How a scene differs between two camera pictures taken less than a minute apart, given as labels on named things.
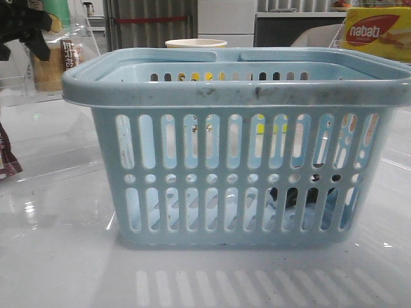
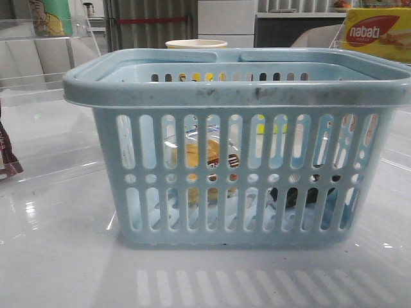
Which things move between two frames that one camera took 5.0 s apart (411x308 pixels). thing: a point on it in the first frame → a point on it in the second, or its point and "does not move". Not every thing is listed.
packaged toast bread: x=47 y=75 → x=192 y=160
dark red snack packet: x=9 y=164 does not move
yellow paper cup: x=196 y=43 does not move
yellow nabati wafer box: x=384 y=31 does not move
